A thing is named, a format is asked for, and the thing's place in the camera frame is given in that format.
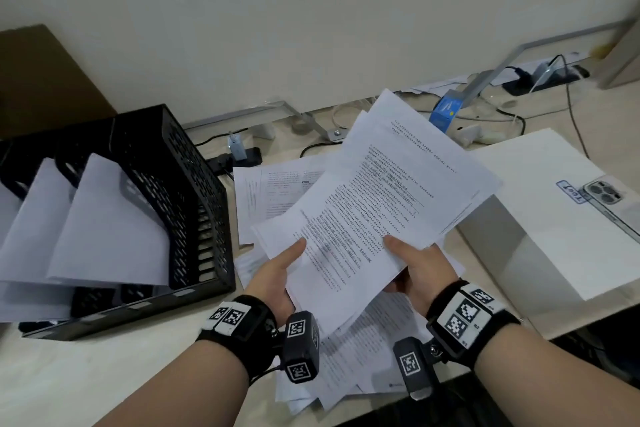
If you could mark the grey metal bracket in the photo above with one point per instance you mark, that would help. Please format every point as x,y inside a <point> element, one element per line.
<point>335,134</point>
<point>480,81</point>

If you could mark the white handheld device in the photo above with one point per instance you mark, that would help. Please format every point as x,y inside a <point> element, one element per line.
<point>470,134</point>

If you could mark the silver smartphone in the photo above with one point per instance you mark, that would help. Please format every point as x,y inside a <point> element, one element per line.
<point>615,201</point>

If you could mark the white charger plug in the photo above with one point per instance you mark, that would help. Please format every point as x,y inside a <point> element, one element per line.
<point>237,147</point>

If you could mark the person's left hand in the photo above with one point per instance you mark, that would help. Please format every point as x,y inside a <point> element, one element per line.
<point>272,281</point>

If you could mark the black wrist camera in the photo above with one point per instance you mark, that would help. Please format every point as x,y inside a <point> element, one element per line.
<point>412,366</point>
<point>300,346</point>

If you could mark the white box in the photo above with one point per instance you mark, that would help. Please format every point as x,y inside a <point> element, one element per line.
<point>550,241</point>

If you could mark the grey plug adapter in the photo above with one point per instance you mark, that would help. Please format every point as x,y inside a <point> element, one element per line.
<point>545,72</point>

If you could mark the brown cardboard sheet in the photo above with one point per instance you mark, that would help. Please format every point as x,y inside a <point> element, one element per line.
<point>45,86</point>

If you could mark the black marker wristband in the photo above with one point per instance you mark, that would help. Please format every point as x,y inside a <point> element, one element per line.
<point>235,316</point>
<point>465,316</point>

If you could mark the black power strip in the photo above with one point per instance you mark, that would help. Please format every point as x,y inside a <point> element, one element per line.
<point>515,88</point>
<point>252,155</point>

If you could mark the small white paper sheet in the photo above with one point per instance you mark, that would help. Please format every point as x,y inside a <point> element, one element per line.
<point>440,85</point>

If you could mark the person's right forearm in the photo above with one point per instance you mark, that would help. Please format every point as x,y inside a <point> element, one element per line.
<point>550,371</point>

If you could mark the person's left forearm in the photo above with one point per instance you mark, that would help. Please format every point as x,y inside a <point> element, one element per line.
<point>185,386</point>

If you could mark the black mesh file organizer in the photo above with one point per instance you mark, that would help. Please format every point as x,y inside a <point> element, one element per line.
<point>165,151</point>

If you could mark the person's right hand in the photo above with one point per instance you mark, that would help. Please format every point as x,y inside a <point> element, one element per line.
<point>425,271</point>

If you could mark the printed paper bundle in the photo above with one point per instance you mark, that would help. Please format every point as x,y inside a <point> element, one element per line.
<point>110,231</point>
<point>35,226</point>
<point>30,304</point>
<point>380,181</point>

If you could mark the small blue box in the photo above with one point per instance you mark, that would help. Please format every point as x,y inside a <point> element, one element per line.
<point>442,114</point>

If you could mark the grey panel with yellow note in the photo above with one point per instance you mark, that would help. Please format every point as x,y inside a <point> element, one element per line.
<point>622,61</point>

